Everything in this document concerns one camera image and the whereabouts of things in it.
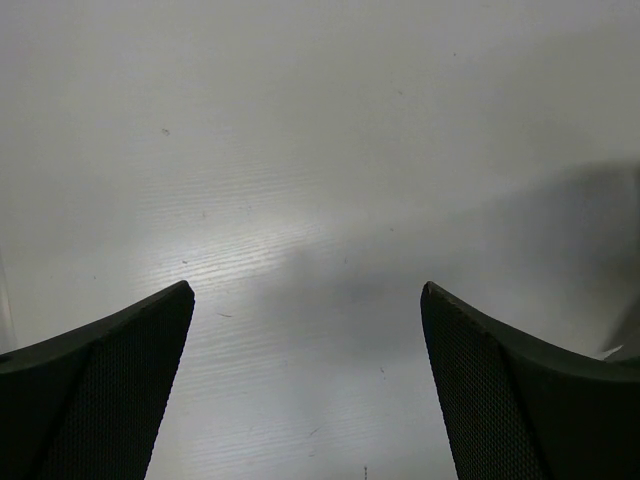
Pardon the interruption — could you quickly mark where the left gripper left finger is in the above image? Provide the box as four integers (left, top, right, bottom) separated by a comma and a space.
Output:
1, 281, 195, 479

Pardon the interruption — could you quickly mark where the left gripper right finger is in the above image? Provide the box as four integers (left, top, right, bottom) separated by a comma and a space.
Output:
420, 282, 639, 479

